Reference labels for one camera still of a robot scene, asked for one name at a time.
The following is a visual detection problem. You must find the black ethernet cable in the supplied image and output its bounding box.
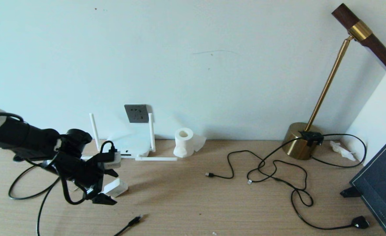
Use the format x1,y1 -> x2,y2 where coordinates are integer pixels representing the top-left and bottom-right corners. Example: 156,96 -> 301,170
8,157 -> 144,236

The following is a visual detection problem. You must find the white router with antennas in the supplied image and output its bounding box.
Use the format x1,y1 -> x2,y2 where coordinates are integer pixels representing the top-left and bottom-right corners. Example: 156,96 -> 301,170
82,113 -> 178,162

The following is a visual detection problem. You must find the white toilet paper roll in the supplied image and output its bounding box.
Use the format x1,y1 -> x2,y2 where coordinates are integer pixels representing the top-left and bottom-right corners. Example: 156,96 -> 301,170
173,127 -> 207,158

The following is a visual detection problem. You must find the brass desk lamp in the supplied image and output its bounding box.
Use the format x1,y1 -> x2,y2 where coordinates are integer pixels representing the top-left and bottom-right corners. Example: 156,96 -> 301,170
281,3 -> 386,161

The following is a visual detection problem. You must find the crumpled white tissue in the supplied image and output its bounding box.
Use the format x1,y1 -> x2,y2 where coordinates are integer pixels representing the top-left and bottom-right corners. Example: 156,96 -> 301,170
330,140 -> 357,162

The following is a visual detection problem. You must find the black plastic clip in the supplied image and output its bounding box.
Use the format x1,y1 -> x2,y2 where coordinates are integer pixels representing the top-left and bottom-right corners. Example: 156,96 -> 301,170
340,187 -> 362,198

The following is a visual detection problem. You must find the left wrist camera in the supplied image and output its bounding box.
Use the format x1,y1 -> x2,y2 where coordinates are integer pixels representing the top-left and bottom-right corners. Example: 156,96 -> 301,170
98,149 -> 122,169

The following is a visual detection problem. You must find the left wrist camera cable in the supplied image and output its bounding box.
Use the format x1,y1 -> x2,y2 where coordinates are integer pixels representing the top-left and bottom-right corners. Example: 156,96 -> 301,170
60,140 -> 115,206

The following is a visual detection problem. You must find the grey wall socket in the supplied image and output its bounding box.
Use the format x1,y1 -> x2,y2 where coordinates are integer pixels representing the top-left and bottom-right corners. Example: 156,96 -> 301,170
124,104 -> 149,124

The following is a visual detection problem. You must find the thin black USB cable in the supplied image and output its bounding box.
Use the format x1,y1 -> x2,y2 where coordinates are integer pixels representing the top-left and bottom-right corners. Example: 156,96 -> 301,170
205,150 -> 309,192

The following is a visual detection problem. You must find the black lamp power cord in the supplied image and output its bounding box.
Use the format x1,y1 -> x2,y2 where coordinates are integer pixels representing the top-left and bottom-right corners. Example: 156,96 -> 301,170
257,130 -> 370,230

